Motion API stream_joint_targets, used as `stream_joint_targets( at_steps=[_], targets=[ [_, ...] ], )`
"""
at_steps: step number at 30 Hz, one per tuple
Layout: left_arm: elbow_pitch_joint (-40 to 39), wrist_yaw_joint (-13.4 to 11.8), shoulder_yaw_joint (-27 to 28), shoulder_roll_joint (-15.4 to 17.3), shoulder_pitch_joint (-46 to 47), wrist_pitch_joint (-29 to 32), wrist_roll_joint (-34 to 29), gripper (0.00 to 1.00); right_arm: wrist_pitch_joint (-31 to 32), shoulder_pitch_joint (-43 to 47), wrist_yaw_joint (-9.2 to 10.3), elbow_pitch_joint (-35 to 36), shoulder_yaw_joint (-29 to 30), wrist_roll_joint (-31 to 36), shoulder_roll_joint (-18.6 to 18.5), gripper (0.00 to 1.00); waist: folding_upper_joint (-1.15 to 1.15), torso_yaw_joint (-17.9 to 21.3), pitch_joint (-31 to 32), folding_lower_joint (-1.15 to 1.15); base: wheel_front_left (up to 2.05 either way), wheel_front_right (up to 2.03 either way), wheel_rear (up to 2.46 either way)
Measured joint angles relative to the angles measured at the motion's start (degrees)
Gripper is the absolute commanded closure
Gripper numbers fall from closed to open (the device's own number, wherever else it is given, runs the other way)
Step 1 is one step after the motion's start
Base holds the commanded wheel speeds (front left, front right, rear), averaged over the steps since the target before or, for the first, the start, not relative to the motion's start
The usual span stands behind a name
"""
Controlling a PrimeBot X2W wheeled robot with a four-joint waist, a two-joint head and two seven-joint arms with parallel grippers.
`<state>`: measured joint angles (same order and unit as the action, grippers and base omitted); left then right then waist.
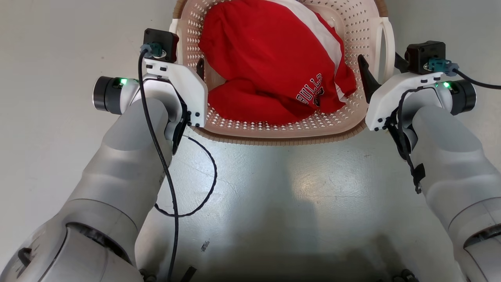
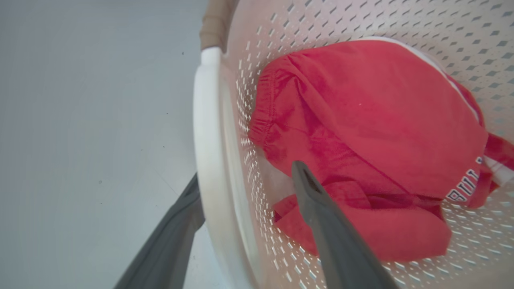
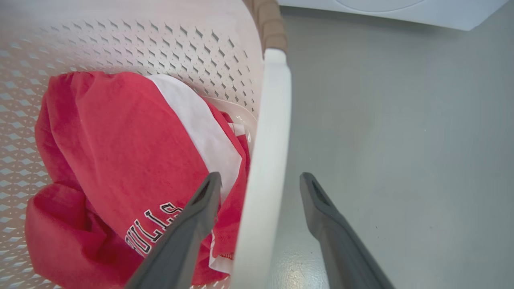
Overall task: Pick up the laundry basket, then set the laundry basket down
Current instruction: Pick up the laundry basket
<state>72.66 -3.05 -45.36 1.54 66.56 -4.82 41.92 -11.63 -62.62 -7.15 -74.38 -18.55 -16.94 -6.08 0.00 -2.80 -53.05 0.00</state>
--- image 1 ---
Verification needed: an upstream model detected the black left camera cable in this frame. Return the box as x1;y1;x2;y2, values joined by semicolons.
138;43;180;282

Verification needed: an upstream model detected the thin black right gripper cable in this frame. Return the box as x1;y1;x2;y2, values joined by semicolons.
385;88;426;195

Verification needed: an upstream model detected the thin black left gripper cable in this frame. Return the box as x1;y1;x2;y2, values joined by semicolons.
154;135;218;218

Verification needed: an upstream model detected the red Bulls garment white stripe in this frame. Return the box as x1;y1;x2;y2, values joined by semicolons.
198;0;357;126

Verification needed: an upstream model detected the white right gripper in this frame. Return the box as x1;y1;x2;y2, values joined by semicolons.
357;52;445;132

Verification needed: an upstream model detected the black camera cable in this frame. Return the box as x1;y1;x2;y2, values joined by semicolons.
428;58;501;90
138;43;180;282

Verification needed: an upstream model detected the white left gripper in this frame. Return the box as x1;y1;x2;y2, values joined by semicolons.
143;58;208;128

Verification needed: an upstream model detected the white perforated laundry basket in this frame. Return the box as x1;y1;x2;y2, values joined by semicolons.
169;0;395;146

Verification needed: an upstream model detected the black right camera cable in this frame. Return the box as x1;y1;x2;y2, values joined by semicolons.
428;58;501;90

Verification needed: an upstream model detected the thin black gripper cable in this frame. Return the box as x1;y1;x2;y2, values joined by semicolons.
385;88;426;195
154;135;218;218

